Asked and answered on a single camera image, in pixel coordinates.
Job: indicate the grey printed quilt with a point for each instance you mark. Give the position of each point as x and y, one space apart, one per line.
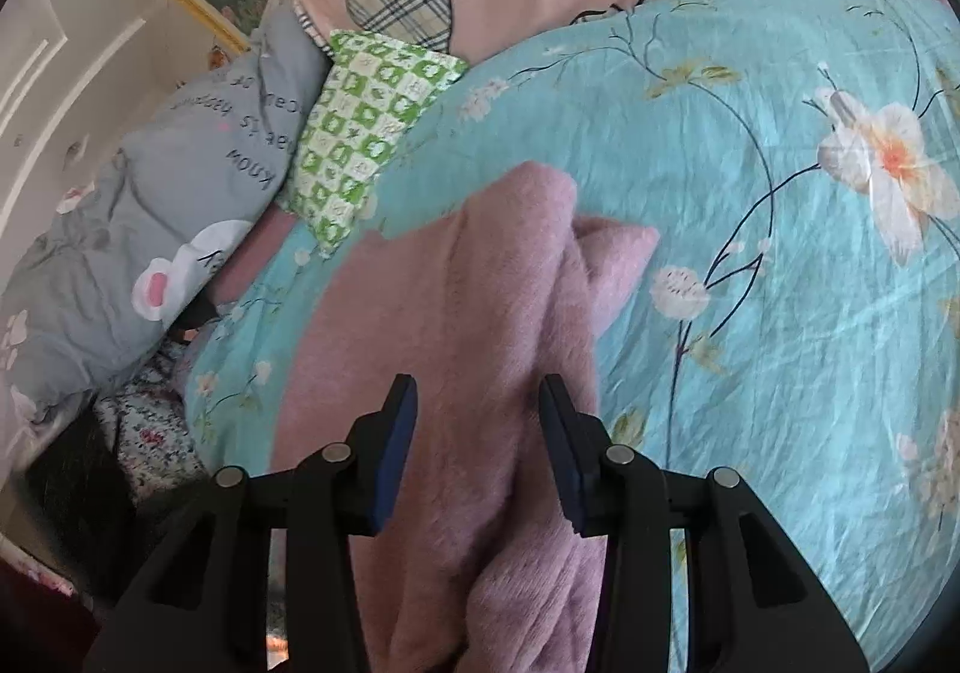
187 148

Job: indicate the small-flower print cloth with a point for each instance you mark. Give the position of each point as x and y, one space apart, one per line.
150 433

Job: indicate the dark cloth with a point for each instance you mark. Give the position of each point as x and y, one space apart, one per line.
75 485

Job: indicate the plain pink pillow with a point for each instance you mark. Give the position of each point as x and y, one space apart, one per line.
251 260

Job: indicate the teal floral bedsheet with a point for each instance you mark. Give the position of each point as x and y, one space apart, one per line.
750 343

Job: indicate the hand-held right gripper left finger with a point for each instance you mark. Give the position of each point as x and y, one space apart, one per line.
394 448

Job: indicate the pink knitted sweater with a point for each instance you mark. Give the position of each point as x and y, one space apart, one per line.
480 343

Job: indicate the green checkered pillow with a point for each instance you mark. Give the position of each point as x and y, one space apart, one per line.
352 133

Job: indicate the white panelled wardrobe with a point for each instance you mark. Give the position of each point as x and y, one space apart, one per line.
67 43

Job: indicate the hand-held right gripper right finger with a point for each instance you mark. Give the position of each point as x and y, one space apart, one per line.
559 448

